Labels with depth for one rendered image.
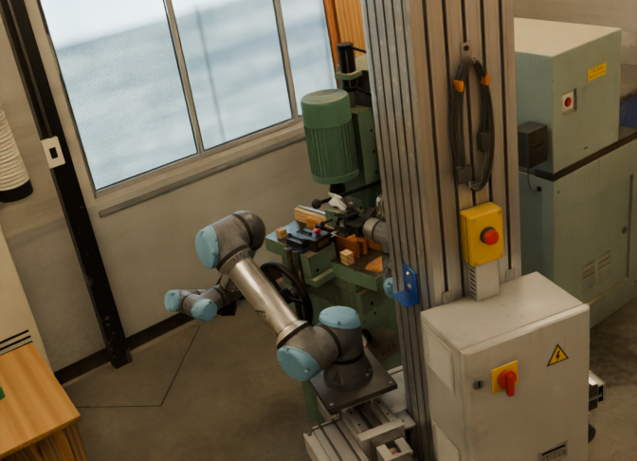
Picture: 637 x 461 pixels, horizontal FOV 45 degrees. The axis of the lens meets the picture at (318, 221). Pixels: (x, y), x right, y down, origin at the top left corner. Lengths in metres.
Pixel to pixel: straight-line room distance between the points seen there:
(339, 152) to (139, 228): 1.56
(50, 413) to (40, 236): 1.04
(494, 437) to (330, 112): 1.29
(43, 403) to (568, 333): 2.03
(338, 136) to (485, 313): 1.09
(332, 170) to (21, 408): 1.48
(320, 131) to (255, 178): 1.60
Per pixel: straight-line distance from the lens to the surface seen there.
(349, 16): 4.31
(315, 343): 2.19
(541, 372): 1.91
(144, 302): 4.19
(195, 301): 2.62
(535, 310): 1.89
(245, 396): 3.76
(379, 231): 2.50
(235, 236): 2.27
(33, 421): 3.12
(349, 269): 2.78
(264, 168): 4.31
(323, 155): 2.76
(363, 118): 2.84
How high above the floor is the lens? 2.27
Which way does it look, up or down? 26 degrees down
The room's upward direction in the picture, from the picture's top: 9 degrees counter-clockwise
